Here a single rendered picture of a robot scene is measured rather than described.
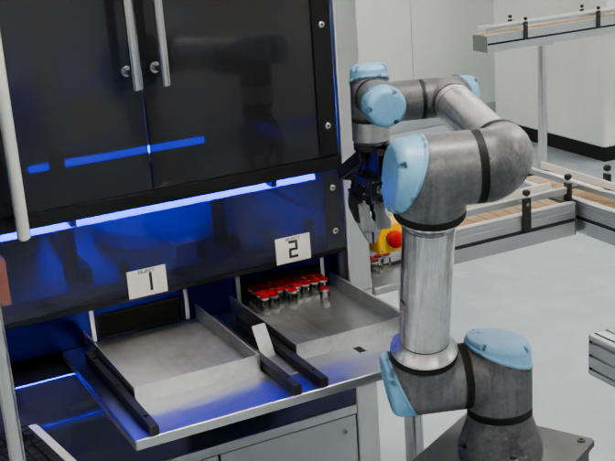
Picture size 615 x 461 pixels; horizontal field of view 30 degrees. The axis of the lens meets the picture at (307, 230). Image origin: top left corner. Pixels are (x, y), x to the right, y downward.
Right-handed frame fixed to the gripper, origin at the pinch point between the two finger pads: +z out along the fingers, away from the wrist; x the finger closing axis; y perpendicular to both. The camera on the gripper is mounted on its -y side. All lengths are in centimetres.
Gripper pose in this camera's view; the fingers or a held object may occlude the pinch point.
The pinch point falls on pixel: (370, 236)
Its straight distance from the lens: 233.7
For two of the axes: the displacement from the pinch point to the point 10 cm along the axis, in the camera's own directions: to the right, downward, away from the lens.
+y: 4.6, 2.4, -8.5
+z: 0.6, 9.5, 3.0
